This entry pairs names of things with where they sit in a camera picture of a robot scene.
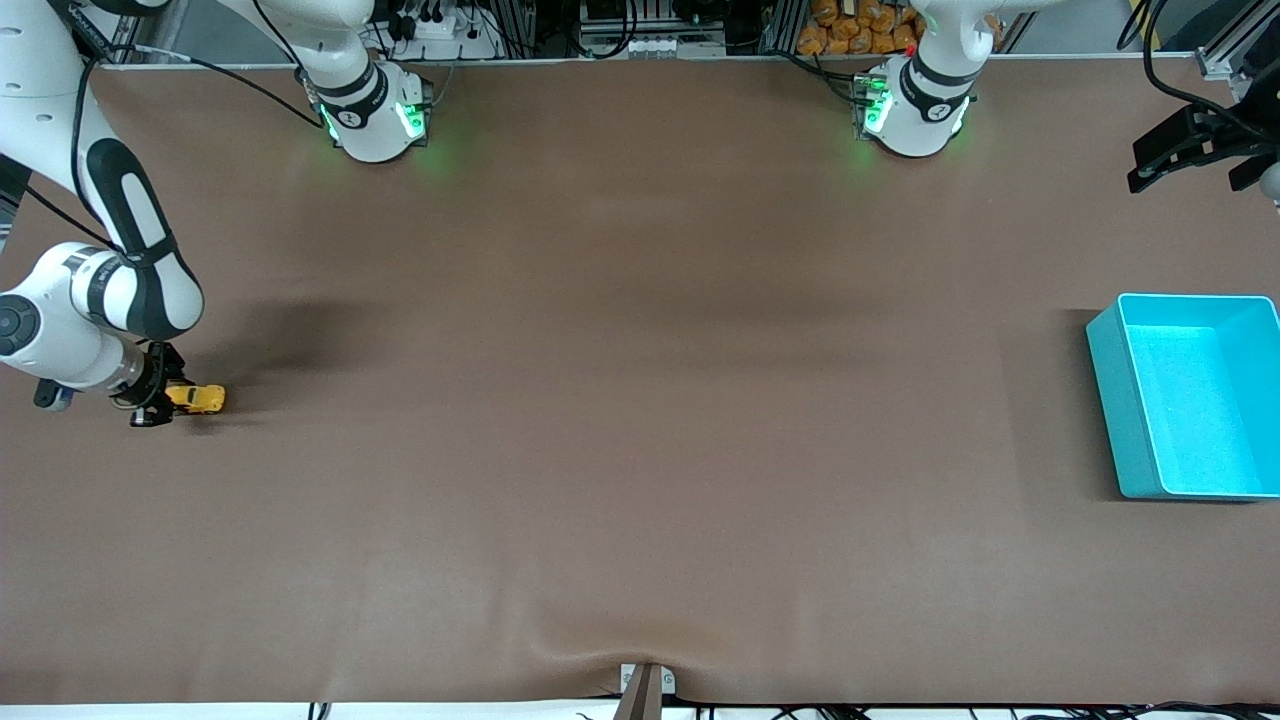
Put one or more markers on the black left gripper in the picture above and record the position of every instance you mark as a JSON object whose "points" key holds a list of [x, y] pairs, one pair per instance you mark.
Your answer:
{"points": [[1222, 137]]}

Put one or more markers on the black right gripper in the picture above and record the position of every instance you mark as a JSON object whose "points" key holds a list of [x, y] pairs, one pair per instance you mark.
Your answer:
{"points": [[157, 383]]}

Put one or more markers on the yellow beetle toy car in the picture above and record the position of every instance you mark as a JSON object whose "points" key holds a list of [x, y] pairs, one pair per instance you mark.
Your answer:
{"points": [[205, 399]]}

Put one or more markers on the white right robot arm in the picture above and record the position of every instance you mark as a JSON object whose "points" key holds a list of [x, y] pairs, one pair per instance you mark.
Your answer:
{"points": [[140, 230]]}

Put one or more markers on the turquoise plastic bin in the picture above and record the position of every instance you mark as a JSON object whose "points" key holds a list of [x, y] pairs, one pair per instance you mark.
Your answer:
{"points": [[1190, 420]]}

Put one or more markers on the pile of orange packets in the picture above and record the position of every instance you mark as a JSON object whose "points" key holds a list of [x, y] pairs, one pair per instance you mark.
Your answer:
{"points": [[850, 35]]}

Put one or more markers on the white power strip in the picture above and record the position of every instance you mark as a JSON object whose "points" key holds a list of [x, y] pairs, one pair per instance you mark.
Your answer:
{"points": [[450, 40]]}

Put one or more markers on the brown table mat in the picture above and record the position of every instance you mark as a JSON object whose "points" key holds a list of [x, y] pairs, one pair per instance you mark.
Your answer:
{"points": [[640, 400]]}

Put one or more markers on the white terminal equipment box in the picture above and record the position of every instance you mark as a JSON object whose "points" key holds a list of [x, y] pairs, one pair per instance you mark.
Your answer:
{"points": [[650, 45]]}

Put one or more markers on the aluminium frame profile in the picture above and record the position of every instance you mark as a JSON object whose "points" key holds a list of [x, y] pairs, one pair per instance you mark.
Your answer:
{"points": [[1215, 65]]}

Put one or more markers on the aluminium frame post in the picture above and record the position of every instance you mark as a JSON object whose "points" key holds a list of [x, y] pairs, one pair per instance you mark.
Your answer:
{"points": [[515, 25]]}

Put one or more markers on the metal clamp bracket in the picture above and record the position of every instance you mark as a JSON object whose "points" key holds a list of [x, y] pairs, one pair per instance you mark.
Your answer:
{"points": [[645, 695]]}

